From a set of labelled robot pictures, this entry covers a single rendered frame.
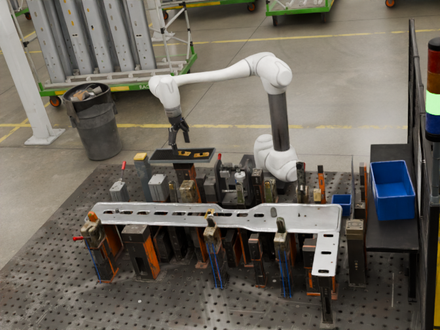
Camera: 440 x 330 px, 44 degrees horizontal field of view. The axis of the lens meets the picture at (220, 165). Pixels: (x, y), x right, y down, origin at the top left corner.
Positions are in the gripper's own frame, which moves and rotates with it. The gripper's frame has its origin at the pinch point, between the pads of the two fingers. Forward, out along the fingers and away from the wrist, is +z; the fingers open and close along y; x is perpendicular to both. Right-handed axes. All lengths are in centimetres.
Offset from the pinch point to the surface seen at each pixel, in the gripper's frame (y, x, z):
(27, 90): -177, -312, 57
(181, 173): 5.1, -0.5, 14.5
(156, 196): 24.8, -6.9, 18.3
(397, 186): -8, 116, 17
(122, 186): 24.7, -29.0, 14.7
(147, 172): 8.5, -21.7, 14.4
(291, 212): 20, 70, 20
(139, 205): 31.4, -14.2, 20.5
